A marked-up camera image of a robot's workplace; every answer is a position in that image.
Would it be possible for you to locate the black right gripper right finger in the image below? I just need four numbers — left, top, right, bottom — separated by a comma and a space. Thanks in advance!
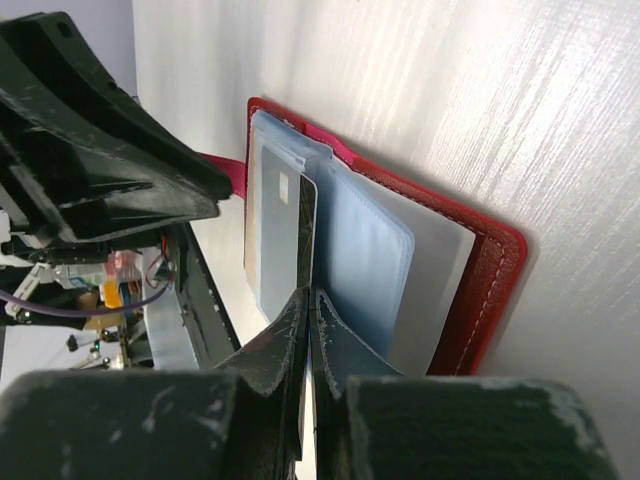
309, 289, 616, 479

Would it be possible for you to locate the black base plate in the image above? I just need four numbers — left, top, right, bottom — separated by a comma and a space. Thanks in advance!
167, 223, 241, 369

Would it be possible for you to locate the red leather card holder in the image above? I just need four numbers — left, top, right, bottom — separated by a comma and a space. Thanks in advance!
212, 97, 528, 376

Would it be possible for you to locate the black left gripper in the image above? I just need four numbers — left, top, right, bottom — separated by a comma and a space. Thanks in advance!
1, 12, 232, 263

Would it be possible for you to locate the gold credit card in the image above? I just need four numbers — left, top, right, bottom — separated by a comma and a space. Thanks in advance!
245, 142, 261, 293

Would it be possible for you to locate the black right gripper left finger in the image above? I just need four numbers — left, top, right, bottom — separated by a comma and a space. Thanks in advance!
1, 288, 310, 479

